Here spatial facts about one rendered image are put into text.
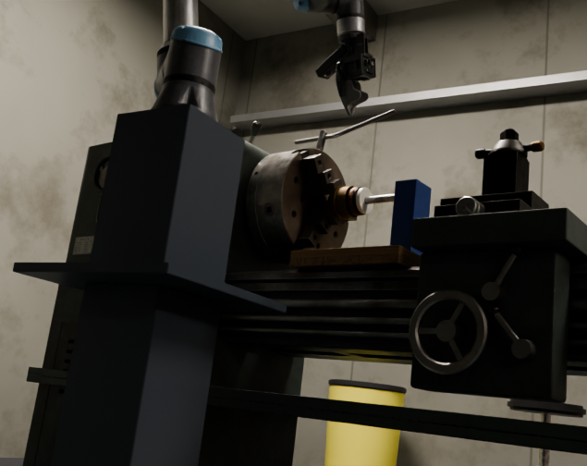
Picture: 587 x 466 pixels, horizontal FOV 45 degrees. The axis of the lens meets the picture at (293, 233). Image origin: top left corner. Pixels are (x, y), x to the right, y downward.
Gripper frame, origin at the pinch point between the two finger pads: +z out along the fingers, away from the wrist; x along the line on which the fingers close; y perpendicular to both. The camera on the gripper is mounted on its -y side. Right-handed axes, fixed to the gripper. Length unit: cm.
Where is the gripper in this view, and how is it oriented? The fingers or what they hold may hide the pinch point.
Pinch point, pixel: (348, 111)
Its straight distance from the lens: 197.4
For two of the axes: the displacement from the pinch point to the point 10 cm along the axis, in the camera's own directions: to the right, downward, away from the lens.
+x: 6.2, 0.0, 7.9
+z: 0.4, 10.0, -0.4
